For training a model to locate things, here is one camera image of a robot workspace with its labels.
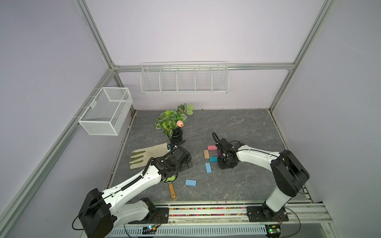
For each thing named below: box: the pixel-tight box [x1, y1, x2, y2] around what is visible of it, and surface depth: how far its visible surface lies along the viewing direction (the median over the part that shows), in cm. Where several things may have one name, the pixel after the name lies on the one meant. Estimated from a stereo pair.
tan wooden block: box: [203, 149, 210, 160], surface depth 98 cm
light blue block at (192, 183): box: [185, 179, 197, 187], surface depth 86 cm
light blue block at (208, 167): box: [204, 162, 212, 174], surface depth 91 cm
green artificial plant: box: [154, 102, 194, 138], surface depth 82 cm
